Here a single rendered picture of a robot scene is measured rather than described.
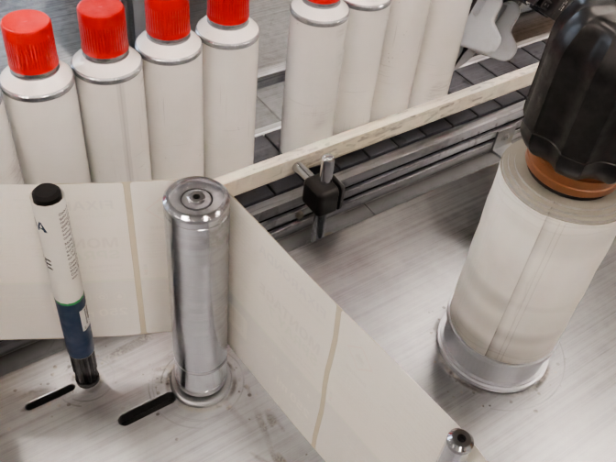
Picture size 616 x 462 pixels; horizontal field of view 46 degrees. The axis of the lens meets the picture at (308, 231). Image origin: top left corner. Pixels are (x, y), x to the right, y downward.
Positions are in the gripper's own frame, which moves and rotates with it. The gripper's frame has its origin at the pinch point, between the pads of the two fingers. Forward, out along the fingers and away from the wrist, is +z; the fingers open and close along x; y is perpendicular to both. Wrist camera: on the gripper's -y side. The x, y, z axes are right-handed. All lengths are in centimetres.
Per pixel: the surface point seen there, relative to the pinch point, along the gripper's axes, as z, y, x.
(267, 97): 16.0, -14.8, -6.8
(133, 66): 9.3, 2.4, -37.9
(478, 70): 0.7, -2.1, 9.7
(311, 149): 12.3, 4.3, -17.5
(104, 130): 14.9, 2.6, -37.9
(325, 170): 11.4, 9.4, -20.6
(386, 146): 10.3, 4.1, -7.1
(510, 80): -0.9, 4.6, 5.5
